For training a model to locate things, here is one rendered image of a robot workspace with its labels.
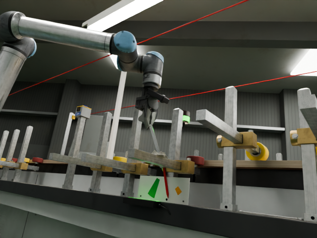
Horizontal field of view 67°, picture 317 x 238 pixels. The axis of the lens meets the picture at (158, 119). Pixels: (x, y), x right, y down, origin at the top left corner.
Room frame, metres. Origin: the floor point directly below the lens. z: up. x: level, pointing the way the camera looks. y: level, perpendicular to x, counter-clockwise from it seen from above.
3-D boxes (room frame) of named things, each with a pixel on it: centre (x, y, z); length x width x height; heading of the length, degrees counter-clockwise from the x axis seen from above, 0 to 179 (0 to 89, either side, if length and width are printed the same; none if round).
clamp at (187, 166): (1.03, -0.10, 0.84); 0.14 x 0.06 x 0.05; 50
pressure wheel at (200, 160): (1.10, -0.19, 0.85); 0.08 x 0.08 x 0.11
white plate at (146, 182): (1.04, -0.05, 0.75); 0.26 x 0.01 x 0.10; 50
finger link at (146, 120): (1.05, 0.07, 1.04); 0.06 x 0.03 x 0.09; 50
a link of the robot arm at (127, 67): (1.05, 0.17, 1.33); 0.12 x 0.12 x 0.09; 88
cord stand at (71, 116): (3.69, 1.36, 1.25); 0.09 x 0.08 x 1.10; 50
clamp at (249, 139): (0.87, -0.29, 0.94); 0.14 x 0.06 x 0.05; 50
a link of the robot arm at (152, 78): (1.05, 0.05, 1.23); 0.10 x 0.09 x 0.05; 140
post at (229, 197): (0.88, -0.28, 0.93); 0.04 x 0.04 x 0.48; 50
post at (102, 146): (1.36, 0.30, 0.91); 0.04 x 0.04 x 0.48; 50
